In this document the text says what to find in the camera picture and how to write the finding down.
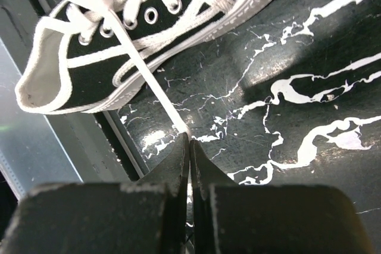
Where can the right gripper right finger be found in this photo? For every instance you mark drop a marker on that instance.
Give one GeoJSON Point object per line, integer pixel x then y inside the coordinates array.
{"type": "Point", "coordinates": [232, 218]}

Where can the black white sneaker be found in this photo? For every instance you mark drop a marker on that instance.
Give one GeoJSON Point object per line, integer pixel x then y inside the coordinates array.
{"type": "Point", "coordinates": [95, 55]}

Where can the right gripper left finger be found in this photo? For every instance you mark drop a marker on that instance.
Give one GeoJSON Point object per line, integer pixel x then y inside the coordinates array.
{"type": "Point", "coordinates": [146, 216]}

